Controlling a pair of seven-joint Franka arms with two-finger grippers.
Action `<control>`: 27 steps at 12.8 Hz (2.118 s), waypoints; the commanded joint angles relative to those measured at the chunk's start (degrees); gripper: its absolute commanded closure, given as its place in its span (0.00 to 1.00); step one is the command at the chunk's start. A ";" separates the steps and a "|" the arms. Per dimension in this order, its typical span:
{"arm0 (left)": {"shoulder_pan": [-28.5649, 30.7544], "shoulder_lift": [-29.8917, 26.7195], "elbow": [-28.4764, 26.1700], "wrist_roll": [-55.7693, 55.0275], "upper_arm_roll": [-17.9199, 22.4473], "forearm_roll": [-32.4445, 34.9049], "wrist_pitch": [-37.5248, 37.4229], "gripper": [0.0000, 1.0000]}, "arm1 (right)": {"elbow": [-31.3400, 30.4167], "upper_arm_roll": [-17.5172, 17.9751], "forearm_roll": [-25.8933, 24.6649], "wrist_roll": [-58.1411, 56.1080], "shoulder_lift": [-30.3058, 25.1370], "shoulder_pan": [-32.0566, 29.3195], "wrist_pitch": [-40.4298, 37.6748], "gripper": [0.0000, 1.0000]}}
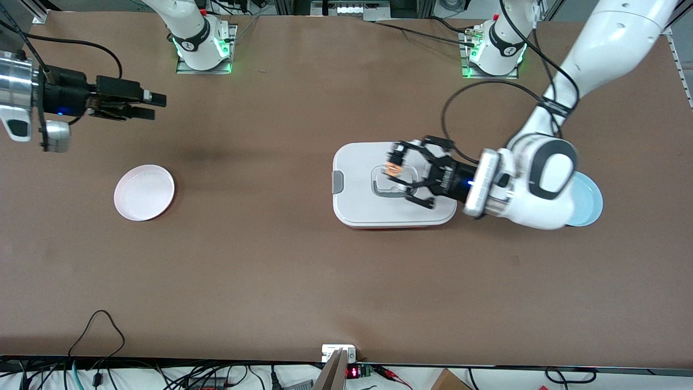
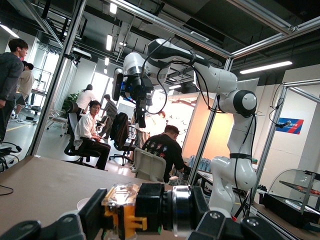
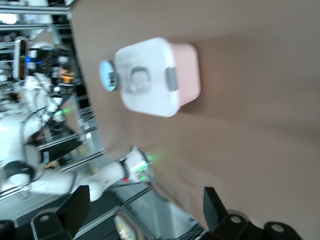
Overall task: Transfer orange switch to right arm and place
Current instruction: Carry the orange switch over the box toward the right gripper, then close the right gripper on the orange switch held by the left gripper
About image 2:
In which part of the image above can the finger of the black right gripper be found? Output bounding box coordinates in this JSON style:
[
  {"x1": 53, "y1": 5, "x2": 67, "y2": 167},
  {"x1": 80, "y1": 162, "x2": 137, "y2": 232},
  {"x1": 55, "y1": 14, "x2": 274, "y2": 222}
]
[{"x1": 135, "y1": 97, "x2": 148, "y2": 129}]

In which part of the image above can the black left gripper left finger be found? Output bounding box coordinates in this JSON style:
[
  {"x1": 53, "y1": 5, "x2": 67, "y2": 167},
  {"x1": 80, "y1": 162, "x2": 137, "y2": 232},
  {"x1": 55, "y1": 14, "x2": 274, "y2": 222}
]
[{"x1": 0, "y1": 188, "x2": 108, "y2": 240}]

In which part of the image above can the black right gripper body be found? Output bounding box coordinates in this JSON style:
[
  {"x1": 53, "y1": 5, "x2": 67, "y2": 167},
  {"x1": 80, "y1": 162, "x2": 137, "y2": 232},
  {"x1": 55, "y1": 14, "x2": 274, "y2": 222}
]
[{"x1": 123, "y1": 74, "x2": 155, "y2": 107}]

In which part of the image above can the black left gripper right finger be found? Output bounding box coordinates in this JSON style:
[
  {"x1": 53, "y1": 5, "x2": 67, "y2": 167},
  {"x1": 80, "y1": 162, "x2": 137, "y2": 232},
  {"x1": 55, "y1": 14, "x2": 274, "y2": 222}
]
[{"x1": 187, "y1": 185, "x2": 288, "y2": 240}]

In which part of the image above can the orange push-button switch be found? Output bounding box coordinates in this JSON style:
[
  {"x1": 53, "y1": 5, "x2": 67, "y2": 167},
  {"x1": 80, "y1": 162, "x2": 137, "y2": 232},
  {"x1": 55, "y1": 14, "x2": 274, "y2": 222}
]
[{"x1": 101, "y1": 182, "x2": 200, "y2": 238}]

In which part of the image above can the person with reddish hair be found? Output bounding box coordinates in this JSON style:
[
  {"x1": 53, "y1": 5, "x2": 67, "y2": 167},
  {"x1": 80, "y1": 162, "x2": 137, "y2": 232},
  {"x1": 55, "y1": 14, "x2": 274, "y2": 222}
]
[{"x1": 134, "y1": 110, "x2": 168, "y2": 150}]

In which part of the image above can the black chair with jacket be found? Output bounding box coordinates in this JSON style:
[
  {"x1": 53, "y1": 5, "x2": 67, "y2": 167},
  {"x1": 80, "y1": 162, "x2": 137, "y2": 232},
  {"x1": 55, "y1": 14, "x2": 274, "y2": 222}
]
[{"x1": 108, "y1": 111, "x2": 138, "y2": 167}]

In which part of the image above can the person in striped shirt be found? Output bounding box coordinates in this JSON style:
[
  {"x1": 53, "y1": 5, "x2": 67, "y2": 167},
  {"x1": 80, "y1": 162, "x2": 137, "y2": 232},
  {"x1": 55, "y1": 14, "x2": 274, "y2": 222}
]
[{"x1": 99, "y1": 93, "x2": 119, "y2": 140}]

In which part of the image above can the man in black printed t-shirt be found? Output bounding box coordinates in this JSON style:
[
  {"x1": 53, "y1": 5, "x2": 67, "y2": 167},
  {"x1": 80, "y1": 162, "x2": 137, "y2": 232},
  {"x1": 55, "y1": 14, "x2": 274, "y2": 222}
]
[{"x1": 141, "y1": 124, "x2": 192, "y2": 184}]

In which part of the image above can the pale pink round plate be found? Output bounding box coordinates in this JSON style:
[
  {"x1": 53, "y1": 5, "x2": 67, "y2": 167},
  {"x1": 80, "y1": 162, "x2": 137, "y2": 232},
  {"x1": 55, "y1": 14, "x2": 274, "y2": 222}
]
[{"x1": 76, "y1": 197, "x2": 91, "y2": 211}]

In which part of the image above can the white mesh office chair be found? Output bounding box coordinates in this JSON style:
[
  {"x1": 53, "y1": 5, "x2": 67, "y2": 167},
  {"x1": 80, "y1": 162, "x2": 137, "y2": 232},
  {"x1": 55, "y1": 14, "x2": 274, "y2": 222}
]
[{"x1": 130, "y1": 147, "x2": 168, "y2": 184}]

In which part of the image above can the long-haired woman in white top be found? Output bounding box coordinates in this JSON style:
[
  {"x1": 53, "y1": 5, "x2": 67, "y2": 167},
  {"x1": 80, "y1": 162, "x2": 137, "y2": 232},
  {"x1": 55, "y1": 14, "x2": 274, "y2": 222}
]
[{"x1": 75, "y1": 84, "x2": 98, "y2": 118}]

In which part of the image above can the seated man in white shirt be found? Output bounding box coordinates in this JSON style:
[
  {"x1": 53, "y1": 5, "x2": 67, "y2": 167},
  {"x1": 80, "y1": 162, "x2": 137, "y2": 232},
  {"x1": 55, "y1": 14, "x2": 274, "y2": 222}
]
[{"x1": 73, "y1": 99, "x2": 112, "y2": 171}]

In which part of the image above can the black office chair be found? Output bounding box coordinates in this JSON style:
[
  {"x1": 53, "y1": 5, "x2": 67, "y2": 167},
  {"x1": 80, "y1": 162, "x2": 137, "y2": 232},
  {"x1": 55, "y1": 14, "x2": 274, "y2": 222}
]
[{"x1": 63, "y1": 100, "x2": 101, "y2": 166}]

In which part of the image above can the green potted plant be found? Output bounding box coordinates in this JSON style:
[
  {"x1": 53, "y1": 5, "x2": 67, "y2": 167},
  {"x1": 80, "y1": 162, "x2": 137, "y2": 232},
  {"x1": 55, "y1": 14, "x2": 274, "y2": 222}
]
[{"x1": 61, "y1": 91, "x2": 80, "y2": 118}]

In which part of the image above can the glass display case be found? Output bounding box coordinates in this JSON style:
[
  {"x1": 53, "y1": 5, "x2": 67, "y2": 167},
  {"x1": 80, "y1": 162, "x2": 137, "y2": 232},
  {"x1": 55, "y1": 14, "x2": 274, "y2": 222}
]
[{"x1": 259, "y1": 168, "x2": 320, "y2": 229}]

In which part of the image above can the orange partition panel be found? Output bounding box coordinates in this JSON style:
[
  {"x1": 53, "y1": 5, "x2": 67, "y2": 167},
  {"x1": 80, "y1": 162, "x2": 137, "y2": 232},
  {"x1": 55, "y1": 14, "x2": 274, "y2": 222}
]
[{"x1": 181, "y1": 92, "x2": 235, "y2": 161}]

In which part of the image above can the person in beige shirt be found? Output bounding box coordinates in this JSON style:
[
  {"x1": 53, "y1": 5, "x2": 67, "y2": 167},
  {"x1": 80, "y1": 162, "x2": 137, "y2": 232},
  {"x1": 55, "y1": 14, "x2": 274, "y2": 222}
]
[{"x1": 15, "y1": 61, "x2": 36, "y2": 120}]

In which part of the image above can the man in dark hoodie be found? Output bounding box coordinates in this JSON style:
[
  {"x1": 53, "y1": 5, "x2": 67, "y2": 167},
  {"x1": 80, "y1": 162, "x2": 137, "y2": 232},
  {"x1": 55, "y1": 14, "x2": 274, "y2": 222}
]
[{"x1": 0, "y1": 38, "x2": 30, "y2": 143}]

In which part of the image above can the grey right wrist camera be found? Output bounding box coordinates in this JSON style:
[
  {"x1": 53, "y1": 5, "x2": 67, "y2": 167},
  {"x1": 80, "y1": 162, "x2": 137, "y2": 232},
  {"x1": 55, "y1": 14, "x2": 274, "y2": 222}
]
[{"x1": 111, "y1": 67, "x2": 125, "y2": 102}]

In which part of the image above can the aluminium frame beam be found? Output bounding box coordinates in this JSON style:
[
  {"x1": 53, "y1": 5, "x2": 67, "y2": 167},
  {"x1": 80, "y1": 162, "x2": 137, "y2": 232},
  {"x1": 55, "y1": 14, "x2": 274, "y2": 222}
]
[
  {"x1": 229, "y1": 14, "x2": 320, "y2": 59},
  {"x1": 104, "y1": 0, "x2": 232, "y2": 59}
]

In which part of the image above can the aluminium frame post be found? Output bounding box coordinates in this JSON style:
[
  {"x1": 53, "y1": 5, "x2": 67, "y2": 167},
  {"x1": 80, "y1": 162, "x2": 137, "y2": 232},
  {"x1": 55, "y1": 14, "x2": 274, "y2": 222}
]
[
  {"x1": 248, "y1": 83, "x2": 290, "y2": 213},
  {"x1": 26, "y1": 0, "x2": 88, "y2": 157},
  {"x1": 186, "y1": 56, "x2": 235, "y2": 186}
]

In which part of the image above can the black cable on table edge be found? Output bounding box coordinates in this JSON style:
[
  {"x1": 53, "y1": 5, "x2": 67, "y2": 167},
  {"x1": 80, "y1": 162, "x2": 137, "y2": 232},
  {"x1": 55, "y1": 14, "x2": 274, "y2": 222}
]
[{"x1": 0, "y1": 141, "x2": 23, "y2": 197}]

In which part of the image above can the blue and red wall sign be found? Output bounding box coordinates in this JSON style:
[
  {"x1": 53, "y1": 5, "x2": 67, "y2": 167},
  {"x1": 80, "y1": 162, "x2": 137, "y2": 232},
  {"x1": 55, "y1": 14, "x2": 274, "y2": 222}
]
[{"x1": 275, "y1": 117, "x2": 305, "y2": 136}]

